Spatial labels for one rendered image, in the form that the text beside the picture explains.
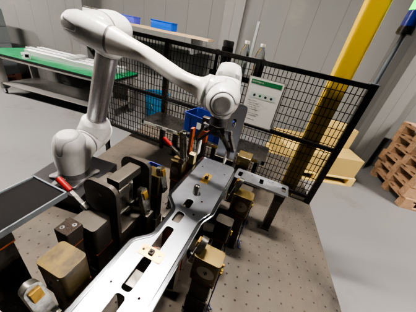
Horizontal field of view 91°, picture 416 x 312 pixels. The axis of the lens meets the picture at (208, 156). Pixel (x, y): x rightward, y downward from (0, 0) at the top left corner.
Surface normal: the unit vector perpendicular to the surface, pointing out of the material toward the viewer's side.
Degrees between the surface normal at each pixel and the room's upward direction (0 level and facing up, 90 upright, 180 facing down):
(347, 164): 90
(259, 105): 90
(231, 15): 90
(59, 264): 0
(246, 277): 0
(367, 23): 90
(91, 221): 0
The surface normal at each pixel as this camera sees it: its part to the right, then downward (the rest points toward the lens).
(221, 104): 0.01, 0.55
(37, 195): 0.18, -0.84
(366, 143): -0.22, 0.47
